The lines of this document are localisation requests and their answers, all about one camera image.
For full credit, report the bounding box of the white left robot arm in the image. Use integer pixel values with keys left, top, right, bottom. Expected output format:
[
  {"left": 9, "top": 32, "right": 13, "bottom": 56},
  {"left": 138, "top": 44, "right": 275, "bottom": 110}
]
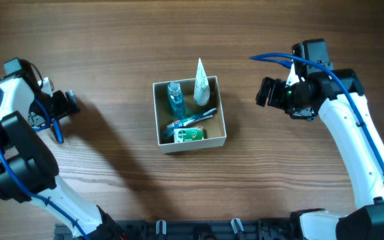
[{"left": 0, "top": 57, "right": 127, "bottom": 239}]

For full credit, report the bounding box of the blue liquid bottle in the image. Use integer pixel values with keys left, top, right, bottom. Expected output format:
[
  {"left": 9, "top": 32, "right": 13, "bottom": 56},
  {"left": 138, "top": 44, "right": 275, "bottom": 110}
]
[{"left": 167, "top": 81, "right": 185, "bottom": 119}]

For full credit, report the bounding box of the green soap packet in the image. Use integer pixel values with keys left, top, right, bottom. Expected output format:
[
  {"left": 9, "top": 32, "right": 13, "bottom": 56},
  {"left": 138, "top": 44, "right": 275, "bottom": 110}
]
[{"left": 173, "top": 127, "right": 205, "bottom": 143}]

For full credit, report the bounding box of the white lotion tube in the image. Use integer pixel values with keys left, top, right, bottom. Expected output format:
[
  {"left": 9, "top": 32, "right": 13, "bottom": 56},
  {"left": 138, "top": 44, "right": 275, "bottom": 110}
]
[{"left": 193, "top": 59, "right": 210, "bottom": 106}]

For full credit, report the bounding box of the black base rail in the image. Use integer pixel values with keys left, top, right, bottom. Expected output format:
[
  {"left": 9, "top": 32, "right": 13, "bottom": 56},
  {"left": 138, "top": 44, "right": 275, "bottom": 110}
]
[{"left": 53, "top": 218, "right": 313, "bottom": 240}]

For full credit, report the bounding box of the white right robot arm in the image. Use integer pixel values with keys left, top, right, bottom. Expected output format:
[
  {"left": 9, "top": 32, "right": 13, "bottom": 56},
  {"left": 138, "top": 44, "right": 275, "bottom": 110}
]
[{"left": 256, "top": 39, "right": 384, "bottom": 239}]

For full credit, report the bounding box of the white cardboard box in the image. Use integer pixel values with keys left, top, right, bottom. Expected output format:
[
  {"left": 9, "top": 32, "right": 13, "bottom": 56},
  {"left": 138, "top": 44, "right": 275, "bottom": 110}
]
[{"left": 153, "top": 76, "right": 227, "bottom": 153}]

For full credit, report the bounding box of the small blue item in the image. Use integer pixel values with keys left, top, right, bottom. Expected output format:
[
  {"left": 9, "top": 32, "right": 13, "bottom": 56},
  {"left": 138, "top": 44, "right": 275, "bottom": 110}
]
[{"left": 162, "top": 108, "right": 217, "bottom": 139}]

